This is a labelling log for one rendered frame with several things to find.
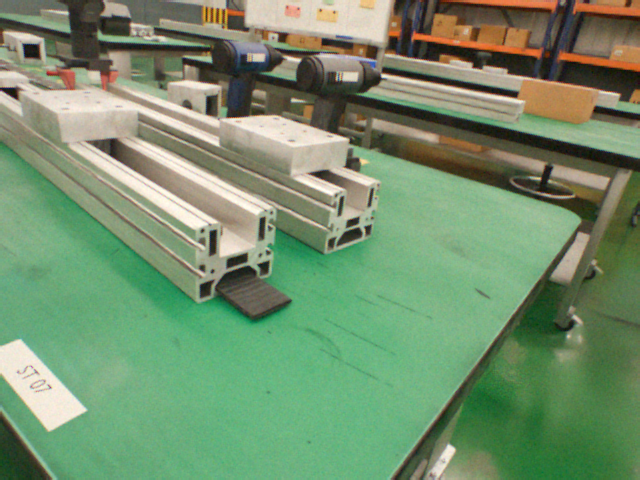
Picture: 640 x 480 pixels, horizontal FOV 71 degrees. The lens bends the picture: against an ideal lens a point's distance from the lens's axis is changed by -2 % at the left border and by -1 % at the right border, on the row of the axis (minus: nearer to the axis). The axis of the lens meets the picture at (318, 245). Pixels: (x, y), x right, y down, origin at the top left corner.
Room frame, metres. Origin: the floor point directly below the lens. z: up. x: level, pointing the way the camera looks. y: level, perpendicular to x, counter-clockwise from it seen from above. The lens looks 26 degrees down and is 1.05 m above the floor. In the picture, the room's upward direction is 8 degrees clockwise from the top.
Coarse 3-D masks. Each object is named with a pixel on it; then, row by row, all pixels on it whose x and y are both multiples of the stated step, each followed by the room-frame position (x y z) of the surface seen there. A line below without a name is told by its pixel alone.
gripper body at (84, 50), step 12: (72, 36) 1.08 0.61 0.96; (84, 36) 1.08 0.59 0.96; (96, 36) 1.11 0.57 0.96; (72, 48) 1.08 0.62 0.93; (84, 48) 1.08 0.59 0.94; (96, 48) 1.10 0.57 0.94; (60, 60) 1.08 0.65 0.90; (72, 60) 1.05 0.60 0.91; (84, 60) 1.07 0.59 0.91; (96, 60) 1.09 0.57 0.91; (108, 60) 1.11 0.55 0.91
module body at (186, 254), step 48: (0, 96) 0.81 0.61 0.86; (48, 144) 0.64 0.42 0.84; (144, 144) 0.62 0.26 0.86; (96, 192) 0.52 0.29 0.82; (144, 192) 0.45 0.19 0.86; (192, 192) 0.51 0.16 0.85; (240, 192) 0.48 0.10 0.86; (144, 240) 0.44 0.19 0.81; (192, 240) 0.40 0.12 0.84; (240, 240) 0.44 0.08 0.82; (192, 288) 0.38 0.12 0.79
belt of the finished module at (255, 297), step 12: (228, 276) 0.42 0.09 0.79; (240, 276) 0.42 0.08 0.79; (252, 276) 0.43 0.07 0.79; (216, 288) 0.40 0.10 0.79; (228, 288) 0.40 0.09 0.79; (240, 288) 0.40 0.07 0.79; (252, 288) 0.40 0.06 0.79; (264, 288) 0.41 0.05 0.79; (228, 300) 0.38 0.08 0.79; (240, 300) 0.38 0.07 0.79; (252, 300) 0.38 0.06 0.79; (264, 300) 0.38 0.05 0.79; (276, 300) 0.39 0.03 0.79; (288, 300) 0.39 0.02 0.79; (252, 312) 0.36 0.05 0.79; (264, 312) 0.37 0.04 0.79
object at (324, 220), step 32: (128, 96) 1.02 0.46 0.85; (160, 128) 0.81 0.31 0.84; (192, 128) 0.75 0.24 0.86; (192, 160) 0.72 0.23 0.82; (224, 160) 0.68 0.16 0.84; (256, 192) 0.63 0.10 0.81; (288, 192) 0.57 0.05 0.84; (320, 192) 0.53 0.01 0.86; (352, 192) 0.59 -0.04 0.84; (288, 224) 0.57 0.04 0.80; (320, 224) 0.54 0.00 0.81; (352, 224) 0.56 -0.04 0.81
